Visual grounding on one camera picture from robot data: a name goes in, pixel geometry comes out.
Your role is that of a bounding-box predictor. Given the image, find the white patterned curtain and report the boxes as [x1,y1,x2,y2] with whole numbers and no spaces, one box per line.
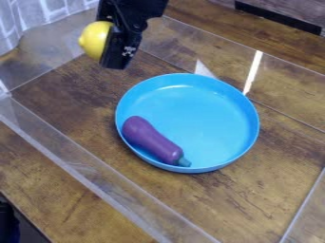
[0,0,99,56]

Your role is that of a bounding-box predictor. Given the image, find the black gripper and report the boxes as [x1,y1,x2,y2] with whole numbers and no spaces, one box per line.
[96,0,169,69]

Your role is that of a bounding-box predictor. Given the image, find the yellow lemon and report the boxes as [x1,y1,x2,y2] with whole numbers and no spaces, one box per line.
[79,21,112,61]

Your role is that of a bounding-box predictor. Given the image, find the purple toy eggplant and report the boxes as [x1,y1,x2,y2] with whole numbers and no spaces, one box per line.
[122,116,191,167]

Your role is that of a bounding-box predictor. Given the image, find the blue round tray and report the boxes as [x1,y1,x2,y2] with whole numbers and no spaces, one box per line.
[115,73,261,174]

